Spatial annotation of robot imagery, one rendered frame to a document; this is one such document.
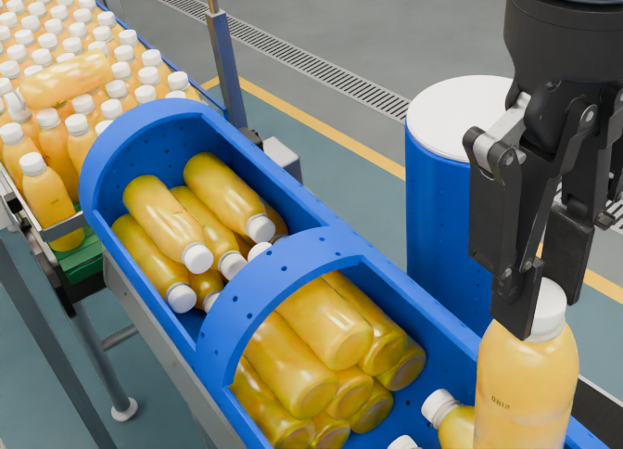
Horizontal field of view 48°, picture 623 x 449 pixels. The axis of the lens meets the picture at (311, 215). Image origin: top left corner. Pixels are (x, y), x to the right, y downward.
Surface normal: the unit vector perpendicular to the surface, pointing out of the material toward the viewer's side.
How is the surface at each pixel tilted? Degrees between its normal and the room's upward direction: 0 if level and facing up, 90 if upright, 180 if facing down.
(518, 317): 89
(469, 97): 0
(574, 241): 91
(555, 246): 91
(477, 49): 0
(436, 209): 90
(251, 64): 0
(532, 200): 79
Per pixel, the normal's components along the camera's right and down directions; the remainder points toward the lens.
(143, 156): 0.57, 0.51
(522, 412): -0.29, 0.65
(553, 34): -0.61, 0.58
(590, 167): -0.78, 0.58
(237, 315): -0.58, -0.31
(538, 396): -0.05, 0.53
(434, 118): -0.10, -0.73
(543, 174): -0.82, 0.30
